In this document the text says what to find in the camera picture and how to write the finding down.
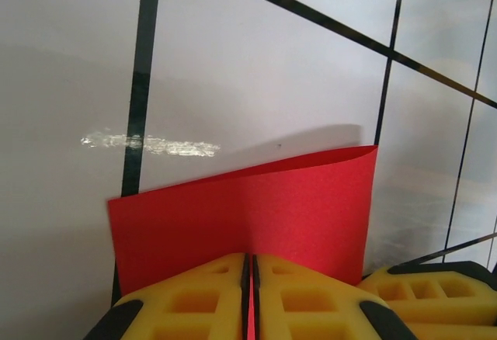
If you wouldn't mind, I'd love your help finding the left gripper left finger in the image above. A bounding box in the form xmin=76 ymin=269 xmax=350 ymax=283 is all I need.
xmin=87 ymin=252 xmax=250 ymax=340

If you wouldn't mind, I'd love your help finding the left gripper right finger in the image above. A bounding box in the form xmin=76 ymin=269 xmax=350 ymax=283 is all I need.
xmin=252 ymin=253 xmax=408 ymax=340

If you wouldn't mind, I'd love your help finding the red square paper sheet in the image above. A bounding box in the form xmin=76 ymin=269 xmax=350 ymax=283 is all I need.
xmin=106 ymin=144 xmax=378 ymax=340

